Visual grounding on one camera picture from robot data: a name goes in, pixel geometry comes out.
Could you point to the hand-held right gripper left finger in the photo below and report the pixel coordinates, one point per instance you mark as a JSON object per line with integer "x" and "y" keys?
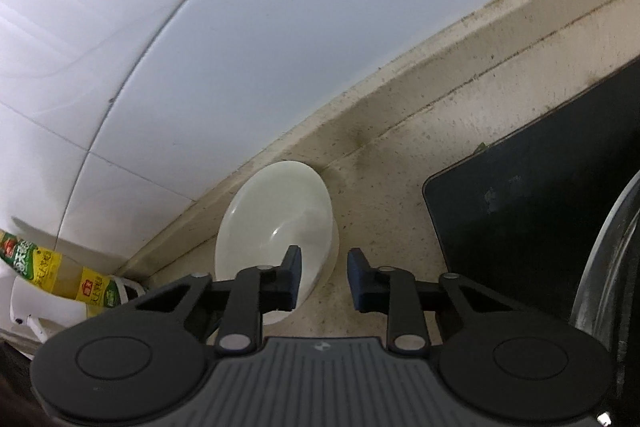
{"x": 292, "y": 267}

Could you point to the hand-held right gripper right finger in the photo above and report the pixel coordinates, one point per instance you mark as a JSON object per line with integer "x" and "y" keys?
{"x": 359, "y": 277}

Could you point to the cream bowl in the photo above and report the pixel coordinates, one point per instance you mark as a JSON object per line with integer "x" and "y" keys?
{"x": 280, "y": 207}

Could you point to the metal pot rim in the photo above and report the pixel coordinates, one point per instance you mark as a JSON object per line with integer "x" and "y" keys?
{"x": 600, "y": 267}

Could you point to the yellow label bottle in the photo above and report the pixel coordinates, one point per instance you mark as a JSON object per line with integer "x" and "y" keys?
{"x": 45, "y": 267}

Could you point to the white round turntable tray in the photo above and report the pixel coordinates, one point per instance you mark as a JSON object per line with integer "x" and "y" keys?
{"x": 25, "y": 307}

